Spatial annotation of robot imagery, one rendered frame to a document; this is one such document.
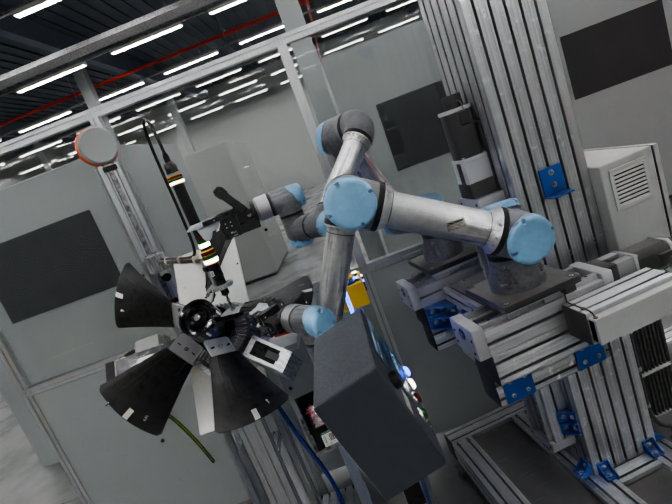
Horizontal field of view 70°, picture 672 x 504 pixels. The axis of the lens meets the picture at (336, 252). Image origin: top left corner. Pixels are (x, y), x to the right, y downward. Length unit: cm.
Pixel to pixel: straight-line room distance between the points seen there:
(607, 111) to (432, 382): 333
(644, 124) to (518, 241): 414
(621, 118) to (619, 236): 351
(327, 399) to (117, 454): 215
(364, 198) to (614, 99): 419
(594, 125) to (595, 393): 349
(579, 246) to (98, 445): 231
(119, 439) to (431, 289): 172
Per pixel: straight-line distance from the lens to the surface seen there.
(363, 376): 69
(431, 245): 178
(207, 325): 150
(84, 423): 276
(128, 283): 173
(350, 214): 106
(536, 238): 118
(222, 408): 143
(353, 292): 174
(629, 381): 191
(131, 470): 282
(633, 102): 518
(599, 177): 163
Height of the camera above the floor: 156
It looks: 12 degrees down
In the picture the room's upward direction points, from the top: 21 degrees counter-clockwise
